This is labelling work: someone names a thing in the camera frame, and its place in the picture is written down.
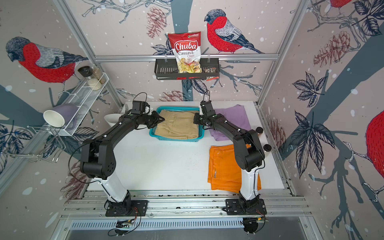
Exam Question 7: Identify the khaki pants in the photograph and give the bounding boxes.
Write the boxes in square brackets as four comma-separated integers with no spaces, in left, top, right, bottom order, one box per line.
[155,110,199,140]

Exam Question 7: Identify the lilac pants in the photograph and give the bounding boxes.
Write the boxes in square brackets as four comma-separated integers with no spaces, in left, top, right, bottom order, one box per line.
[210,105,251,142]

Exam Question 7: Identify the orange pants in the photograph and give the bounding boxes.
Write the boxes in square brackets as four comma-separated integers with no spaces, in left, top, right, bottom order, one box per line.
[207,144,262,193]

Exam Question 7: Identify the turquoise pants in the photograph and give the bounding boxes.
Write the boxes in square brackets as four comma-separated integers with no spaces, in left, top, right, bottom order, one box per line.
[157,106,199,113]

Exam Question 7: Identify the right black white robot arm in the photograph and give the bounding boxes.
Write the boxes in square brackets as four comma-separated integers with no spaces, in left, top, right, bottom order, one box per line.
[194,101,265,204]

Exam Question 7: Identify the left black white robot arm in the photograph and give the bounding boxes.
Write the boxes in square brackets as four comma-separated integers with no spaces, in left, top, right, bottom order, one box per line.
[80,111,165,203]

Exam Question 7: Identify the teal plastic basket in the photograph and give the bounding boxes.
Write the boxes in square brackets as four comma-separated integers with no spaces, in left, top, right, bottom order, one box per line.
[150,125,204,142]

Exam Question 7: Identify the white utensil pot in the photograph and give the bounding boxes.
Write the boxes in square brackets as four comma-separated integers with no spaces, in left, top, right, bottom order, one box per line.
[104,114,123,128]

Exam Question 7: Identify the brown spice bottle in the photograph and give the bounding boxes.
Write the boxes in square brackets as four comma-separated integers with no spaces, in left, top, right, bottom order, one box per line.
[255,127,264,136]

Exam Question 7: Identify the white spice bottle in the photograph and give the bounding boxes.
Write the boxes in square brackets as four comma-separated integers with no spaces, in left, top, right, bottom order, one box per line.
[263,144,272,157]

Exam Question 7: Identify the red Chuba chips bag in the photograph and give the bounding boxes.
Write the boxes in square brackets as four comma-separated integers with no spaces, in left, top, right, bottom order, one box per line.
[168,32,202,74]

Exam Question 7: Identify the black lid jar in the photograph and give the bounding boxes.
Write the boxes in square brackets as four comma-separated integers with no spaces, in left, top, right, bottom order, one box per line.
[78,66,94,79]

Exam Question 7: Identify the lilac white cup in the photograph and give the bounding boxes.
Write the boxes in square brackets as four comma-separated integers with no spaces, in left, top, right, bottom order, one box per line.
[43,104,79,128]

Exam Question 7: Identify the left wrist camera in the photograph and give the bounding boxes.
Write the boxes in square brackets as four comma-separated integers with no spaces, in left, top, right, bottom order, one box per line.
[131,101,150,115]

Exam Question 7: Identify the black wall basket shelf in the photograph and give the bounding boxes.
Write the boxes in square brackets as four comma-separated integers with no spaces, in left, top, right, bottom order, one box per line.
[154,58,220,81]

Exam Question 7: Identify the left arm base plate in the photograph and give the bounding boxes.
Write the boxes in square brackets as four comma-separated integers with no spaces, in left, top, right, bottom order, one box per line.
[104,199,149,218]

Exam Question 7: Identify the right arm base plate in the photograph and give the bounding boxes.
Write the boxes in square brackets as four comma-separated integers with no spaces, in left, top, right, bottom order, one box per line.
[222,198,267,216]

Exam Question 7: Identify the wire cup holder rack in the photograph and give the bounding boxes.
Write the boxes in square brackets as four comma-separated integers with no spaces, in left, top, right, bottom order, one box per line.
[1,126,67,163]

